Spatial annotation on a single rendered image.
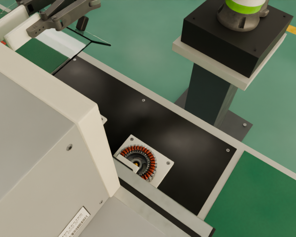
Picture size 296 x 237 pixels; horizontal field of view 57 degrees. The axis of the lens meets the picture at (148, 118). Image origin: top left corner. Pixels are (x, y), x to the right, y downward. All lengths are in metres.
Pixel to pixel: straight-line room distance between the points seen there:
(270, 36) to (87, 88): 0.64
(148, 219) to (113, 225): 0.05
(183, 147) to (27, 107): 0.62
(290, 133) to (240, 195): 1.14
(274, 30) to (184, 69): 1.02
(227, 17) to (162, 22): 1.36
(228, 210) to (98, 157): 0.56
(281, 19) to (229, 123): 0.82
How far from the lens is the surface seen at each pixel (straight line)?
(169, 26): 2.31
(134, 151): 0.74
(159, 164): 0.76
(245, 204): 0.80
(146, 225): 0.38
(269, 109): 1.94
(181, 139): 0.81
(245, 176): 0.83
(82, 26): 0.70
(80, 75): 0.97
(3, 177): 0.21
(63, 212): 0.29
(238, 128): 1.77
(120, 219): 0.38
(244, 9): 0.99
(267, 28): 1.08
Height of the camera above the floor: 1.49
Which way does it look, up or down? 59 degrees down
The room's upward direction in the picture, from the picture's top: straight up
